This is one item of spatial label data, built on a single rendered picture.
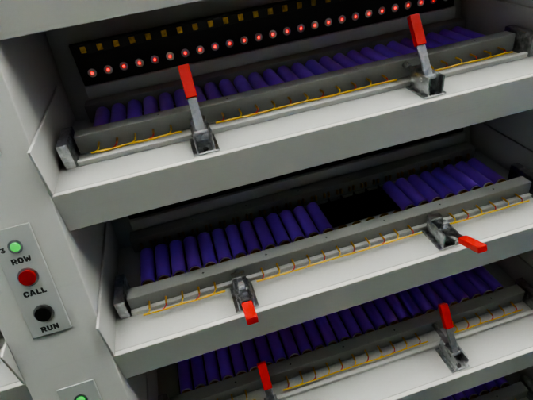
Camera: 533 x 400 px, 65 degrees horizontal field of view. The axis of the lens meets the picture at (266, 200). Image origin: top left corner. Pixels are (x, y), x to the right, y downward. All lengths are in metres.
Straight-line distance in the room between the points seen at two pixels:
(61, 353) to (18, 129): 0.24
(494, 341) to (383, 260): 0.24
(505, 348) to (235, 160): 0.49
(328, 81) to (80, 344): 0.41
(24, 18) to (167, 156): 0.18
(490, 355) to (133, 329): 0.49
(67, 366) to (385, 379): 0.41
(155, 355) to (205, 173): 0.22
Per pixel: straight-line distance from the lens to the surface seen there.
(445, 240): 0.59
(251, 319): 0.44
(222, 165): 0.45
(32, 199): 0.47
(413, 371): 0.67
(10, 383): 0.57
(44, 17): 0.46
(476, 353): 0.71
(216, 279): 0.53
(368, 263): 0.55
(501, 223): 0.64
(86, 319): 0.51
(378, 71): 0.56
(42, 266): 0.49
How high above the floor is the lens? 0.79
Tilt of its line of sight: 17 degrees down
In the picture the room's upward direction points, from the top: 13 degrees counter-clockwise
